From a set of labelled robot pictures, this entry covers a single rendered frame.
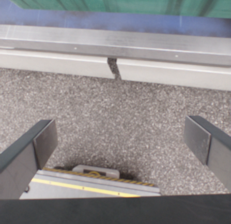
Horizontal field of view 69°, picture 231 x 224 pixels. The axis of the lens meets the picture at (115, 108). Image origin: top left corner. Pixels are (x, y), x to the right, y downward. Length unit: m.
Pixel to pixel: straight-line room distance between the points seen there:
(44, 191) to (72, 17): 0.73
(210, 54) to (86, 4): 0.37
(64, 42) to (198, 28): 0.37
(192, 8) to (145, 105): 0.92
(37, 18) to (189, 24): 0.44
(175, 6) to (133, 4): 0.04
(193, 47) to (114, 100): 0.71
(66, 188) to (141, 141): 0.51
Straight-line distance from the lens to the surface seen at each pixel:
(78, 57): 0.66
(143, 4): 0.19
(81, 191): 0.85
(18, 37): 0.62
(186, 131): 0.17
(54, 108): 1.23
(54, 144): 0.16
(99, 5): 0.20
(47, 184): 0.90
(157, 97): 1.10
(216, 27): 0.54
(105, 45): 0.50
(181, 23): 0.53
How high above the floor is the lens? 1.08
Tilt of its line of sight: 80 degrees down
